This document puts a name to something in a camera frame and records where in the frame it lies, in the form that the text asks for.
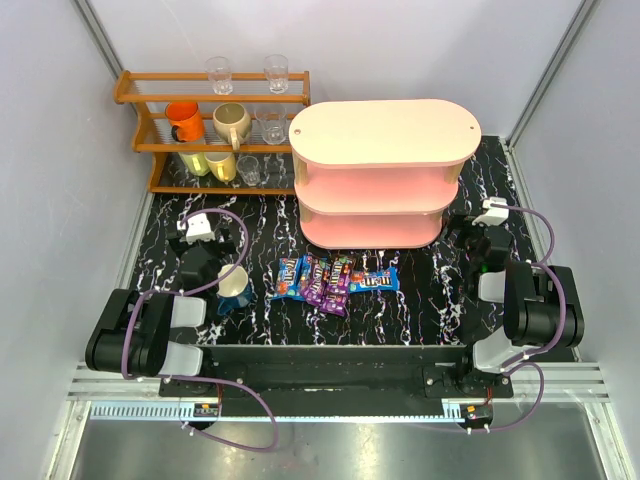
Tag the purple candy bag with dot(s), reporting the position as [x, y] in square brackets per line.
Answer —
[314, 292]
[335, 300]
[340, 275]

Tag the clear glass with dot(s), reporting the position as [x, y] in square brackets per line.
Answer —
[276, 71]
[219, 74]

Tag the clear glass shelf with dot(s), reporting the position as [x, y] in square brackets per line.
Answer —
[249, 169]
[272, 118]

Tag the beige mug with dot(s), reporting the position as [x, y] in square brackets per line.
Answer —
[233, 124]

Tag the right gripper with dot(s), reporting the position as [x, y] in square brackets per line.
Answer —
[470, 228]

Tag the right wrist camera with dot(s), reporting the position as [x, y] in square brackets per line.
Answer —
[495, 212]

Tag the yellow mug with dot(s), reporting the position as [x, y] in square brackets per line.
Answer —
[222, 165]

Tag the pink three-tier shelf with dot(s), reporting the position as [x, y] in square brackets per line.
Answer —
[379, 174]

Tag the clear glass top right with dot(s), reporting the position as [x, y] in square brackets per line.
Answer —
[276, 71]

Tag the light green mug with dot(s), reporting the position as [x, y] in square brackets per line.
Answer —
[195, 162]

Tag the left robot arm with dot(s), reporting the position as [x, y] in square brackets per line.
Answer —
[132, 335]

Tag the orange mug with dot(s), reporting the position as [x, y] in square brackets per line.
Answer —
[187, 125]

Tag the clear glass top left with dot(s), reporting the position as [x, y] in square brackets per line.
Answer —
[219, 74]

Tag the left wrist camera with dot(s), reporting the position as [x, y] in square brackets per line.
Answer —
[196, 228]

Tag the orange wooden cup rack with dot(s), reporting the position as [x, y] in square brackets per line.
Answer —
[150, 93]

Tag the blue mug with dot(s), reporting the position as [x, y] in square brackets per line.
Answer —
[234, 291]

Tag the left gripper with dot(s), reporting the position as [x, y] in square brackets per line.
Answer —
[198, 249]

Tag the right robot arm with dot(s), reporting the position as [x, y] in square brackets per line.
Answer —
[541, 306]

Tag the blue candy bag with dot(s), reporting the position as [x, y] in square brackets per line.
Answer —
[304, 274]
[382, 280]
[286, 285]

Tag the clear glass middle shelf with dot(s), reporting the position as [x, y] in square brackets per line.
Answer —
[272, 118]

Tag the clear glass bottom shelf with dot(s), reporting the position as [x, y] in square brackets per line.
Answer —
[249, 169]

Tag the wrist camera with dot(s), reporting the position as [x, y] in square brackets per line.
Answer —
[495, 212]
[196, 228]

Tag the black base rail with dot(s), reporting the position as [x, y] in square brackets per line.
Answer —
[432, 371]

